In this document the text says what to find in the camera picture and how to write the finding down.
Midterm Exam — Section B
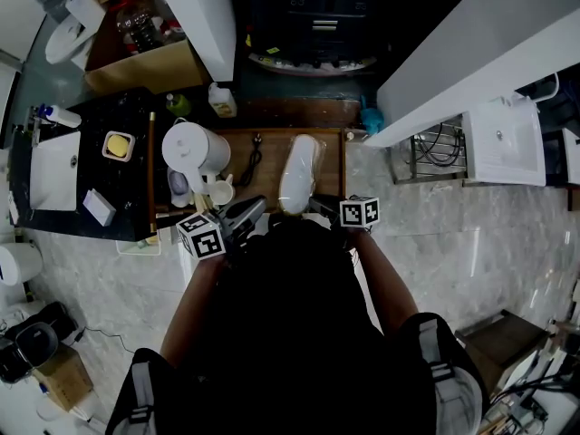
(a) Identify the metal rack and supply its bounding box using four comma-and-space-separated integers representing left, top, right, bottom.
389, 118, 468, 185

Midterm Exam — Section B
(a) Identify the dark drawer cabinet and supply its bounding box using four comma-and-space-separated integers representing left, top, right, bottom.
239, 0, 391, 79

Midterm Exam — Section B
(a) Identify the large cardboard box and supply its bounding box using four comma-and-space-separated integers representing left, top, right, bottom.
83, 14, 212, 95

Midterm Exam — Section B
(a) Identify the yellow soap bar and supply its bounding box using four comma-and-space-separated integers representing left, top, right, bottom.
106, 133, 129, 156

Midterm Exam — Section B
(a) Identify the clear plastic bottle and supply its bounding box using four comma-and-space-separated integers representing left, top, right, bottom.
115, 0, 162, 53

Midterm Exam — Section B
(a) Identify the white square sink basin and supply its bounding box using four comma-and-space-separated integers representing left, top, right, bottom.
29, 130, 82, 211

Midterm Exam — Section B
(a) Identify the white jug with yellow label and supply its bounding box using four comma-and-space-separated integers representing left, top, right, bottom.
208, 82, 238, 119

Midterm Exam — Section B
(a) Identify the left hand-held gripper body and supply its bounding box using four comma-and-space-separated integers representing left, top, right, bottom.
175, 194, 269, 261

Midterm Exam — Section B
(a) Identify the green bottle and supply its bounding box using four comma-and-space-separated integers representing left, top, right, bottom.
165, 92, 191, 117

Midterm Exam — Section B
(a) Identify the yellow soap in dish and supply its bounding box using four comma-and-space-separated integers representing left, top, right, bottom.
101, 130, 136, 160

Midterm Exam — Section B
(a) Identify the plastic-wrapped white slipper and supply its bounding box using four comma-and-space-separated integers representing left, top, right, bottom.
276, 133, 328, 217

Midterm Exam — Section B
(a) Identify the brown rod with gold ends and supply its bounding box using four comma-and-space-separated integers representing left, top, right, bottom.
148, 111, 159, 234

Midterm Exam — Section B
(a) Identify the person's left forearm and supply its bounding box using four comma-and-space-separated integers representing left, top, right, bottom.
160, 254, 232, 369

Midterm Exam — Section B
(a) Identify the person's right forearm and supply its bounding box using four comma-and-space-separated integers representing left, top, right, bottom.
348, 227, 421, 337

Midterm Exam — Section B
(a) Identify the small white box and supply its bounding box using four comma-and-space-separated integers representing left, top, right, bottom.
82, 188, 118, 227

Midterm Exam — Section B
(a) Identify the black waste bin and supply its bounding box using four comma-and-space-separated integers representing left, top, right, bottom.
13, 322, 60, 371

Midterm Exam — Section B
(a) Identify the black power cable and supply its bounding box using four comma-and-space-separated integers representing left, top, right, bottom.
237, 132, 264, 188

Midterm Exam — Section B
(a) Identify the white electric kettle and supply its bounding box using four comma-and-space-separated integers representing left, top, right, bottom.
161, 121, 231, 194

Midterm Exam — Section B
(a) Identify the grey glass cup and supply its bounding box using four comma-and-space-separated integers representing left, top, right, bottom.
166, 166, 191, 208

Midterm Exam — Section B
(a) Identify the black floor cable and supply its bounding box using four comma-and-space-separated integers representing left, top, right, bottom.
74, 326, 135, 355

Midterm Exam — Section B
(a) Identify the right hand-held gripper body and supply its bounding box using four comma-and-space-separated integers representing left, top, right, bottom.
322, 196, 381, 229

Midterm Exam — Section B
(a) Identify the brown cardboard carton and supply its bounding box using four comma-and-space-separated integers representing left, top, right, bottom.
34, 342, 95, 412

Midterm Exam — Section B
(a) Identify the person's black shirt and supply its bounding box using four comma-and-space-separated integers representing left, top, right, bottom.
106, 217, 490, 435

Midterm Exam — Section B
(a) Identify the white toilet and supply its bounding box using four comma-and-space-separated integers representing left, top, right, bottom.
44, 14, 94, 65

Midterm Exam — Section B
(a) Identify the white plastic basket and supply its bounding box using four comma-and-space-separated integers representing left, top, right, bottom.
115, 236, 162, 256

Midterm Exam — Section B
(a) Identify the black hose coil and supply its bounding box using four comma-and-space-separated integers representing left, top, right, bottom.
419, 122, 466, 167

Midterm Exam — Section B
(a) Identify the metal faucet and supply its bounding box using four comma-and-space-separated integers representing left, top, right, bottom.
29, 106, 44, 148

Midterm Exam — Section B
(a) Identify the grey shoulder strap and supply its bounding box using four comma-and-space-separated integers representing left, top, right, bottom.
129, 360, 158, 435
419, 318, 484, 435

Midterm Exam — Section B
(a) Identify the blue capped spray bottle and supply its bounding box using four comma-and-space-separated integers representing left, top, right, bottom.
38, 103, 82, 130

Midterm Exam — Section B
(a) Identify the white washboard basin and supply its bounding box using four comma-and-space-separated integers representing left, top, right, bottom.
462, 96, 547, 188

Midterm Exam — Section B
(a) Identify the brown wooden tray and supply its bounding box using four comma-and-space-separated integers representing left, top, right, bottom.
212, 127, 348, 215

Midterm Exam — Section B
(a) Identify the teal brush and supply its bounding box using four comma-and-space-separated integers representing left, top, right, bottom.
360, 95, 385, 136

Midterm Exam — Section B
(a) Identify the cream cup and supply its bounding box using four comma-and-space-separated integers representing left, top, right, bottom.
208, 174, 237, 207

